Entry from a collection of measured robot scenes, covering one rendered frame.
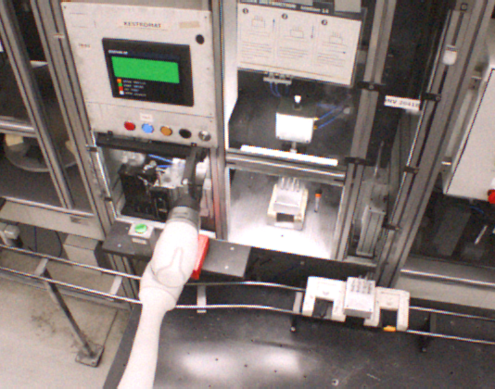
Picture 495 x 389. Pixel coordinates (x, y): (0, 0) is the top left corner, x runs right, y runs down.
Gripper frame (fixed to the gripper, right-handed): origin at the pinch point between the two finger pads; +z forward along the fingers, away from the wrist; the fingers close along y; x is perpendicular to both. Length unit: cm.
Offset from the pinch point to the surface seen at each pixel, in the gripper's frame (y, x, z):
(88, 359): -128, 79, -6
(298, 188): -33.5, -27.5, 24.2
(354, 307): -49, -48, -16
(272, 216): -41.0, -17.8, 17.2
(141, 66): 31.4, 12.0, 4.9
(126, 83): 25.4, 18.0, 5.8
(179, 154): 1.0, 6.3, 3.4
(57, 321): -127, 103, 14
